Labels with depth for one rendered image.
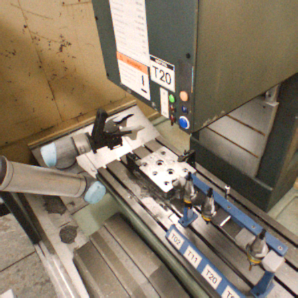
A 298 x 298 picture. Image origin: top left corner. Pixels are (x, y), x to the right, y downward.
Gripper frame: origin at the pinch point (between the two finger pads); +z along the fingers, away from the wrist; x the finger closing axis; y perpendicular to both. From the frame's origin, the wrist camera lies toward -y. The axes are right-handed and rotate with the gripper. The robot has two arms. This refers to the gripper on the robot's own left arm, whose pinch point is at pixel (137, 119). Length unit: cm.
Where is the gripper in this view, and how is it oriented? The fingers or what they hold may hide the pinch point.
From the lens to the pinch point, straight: 102.6
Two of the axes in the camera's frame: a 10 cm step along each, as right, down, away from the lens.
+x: 5.2, 5.4, -6.6
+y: 0.4, 7.6, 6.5
